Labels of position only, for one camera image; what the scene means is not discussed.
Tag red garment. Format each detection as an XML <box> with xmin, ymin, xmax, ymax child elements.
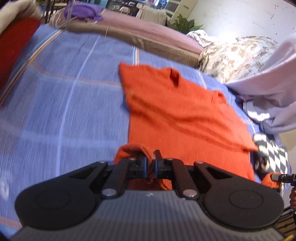
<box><xmin>0</xmin><ymin>18</ymin><xmax>41</xmax><ymax>90</ymax></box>

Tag floral beige duvet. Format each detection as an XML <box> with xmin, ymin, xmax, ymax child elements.
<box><xmin>187</xmin><ymin>30</ymin><xmax>279</xmax><ymax>83</ymax></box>

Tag orange knit sweater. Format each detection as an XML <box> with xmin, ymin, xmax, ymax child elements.
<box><xmin>113</xmin><ymin>62</ymin><xmax>282</xmax><ymax>190</ymax></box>

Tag cream dotted fabric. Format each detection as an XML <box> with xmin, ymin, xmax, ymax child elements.
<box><xmin>0</xmin><ymin>0</ymin><xmax>42</xmax><ymax>34</ymax></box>

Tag checkered green white garment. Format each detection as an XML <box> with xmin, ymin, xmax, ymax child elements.
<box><xmin>253</xmin><ymin>133</ymin><xmax>290</xmax><ymax>174</ymax></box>

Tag purple blanket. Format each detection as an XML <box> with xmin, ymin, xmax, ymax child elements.
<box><xmin>71</xmin><ymin>1</ymin><xmax>104</xmax><ymax>21</ymax></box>

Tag lavender grey garment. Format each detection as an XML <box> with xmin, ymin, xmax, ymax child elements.
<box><xmin>226</xmin><ymin>33</ymin><xmax>295</xmax><ymax>134</ymax></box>

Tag green potted plant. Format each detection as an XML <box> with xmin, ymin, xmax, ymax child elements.
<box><xmin>166</xmin><ymin>14</ymin><xmax>203</xmax><ymax>34</ymax></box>

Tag beige cushion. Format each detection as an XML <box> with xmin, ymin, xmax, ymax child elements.
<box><xmin>136</xmin><ymin>5</ymin><xmax>167</xmax><ymax>26</ymax></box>

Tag blue plaid bed sheet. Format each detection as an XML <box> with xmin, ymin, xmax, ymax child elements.
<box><xmin>0</xmin><ymin>24</ymin><xmax>287</xmax><ymax>237</ymax></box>

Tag pink covered bed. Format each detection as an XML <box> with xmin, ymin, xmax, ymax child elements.
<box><xmin>49</xmin><ymin>8</ymin><xmax>204</xmax><ymax>68</ymax></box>

